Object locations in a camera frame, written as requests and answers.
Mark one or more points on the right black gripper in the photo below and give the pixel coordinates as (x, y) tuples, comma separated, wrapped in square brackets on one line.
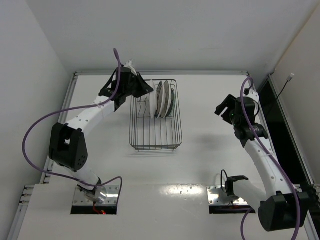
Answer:
[(227, 107)]

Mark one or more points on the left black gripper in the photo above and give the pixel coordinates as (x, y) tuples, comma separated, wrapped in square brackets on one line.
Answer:
[(136, 83)]

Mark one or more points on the green red rimmed plate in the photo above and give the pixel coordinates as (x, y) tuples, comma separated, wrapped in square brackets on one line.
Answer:
[(159, 99), (153, 100)]

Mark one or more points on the white grey rimmed plate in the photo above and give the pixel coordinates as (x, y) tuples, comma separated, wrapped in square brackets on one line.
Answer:
[(165, 102)]

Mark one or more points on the small blue patterned plate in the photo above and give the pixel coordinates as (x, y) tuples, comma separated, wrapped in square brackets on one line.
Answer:
[(171, 107)]

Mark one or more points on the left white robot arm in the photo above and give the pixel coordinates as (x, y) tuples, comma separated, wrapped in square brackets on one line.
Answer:
[(68, 147)]

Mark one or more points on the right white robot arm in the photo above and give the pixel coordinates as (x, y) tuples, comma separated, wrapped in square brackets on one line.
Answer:
[(279, 206)]

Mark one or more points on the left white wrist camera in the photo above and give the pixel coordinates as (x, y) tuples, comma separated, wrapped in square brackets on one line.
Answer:
[(129, 65)]

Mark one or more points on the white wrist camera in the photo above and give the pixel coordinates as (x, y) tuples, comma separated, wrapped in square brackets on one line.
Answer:
[(252, 94), (129, 65)]

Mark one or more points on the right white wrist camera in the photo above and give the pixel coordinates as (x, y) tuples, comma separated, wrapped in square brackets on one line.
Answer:
[(252, 94)]

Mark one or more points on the metal wire dish rack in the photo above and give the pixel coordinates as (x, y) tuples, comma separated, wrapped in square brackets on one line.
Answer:
[(155, 119)]

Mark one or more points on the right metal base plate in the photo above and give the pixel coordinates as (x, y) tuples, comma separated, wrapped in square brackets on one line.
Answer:
[(218, 198)]

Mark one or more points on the metal base plate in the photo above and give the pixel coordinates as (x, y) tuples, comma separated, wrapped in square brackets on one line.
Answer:
[(218, 198), (110, 193)]

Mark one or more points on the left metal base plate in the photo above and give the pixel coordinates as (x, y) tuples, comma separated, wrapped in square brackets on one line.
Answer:
[(110, 193)]

